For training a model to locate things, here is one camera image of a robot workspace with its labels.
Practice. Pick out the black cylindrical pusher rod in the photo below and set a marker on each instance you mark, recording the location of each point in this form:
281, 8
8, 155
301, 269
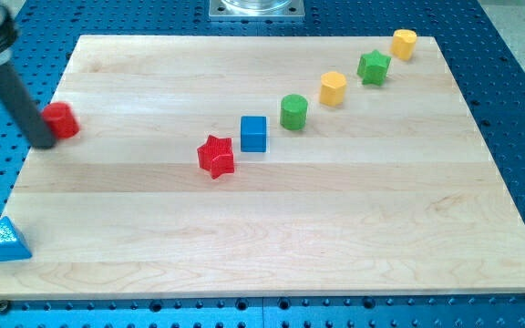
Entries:
23, 110

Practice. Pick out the red cylinder block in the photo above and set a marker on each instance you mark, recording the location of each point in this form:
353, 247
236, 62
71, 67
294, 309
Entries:
61, 120

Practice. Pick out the blue triangle block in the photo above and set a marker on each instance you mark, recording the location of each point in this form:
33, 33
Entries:
13, 245

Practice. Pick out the red star block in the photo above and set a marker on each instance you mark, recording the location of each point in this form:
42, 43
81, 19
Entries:
216, 156

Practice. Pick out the blue cube block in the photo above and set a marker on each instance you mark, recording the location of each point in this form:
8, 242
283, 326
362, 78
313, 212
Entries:
253, 134

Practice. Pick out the green cylinder block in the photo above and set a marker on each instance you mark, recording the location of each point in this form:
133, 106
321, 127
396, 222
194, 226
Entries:
293, 112

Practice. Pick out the yellow hexagon block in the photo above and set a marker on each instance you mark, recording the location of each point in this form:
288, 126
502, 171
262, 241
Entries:
333, 87

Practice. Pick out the green star block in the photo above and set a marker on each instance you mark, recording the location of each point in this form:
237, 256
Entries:
372, 68

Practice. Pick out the yellow heart block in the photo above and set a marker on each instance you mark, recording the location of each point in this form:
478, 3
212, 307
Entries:
403, 44

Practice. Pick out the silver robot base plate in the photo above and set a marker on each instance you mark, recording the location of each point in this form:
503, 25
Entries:
256, 10

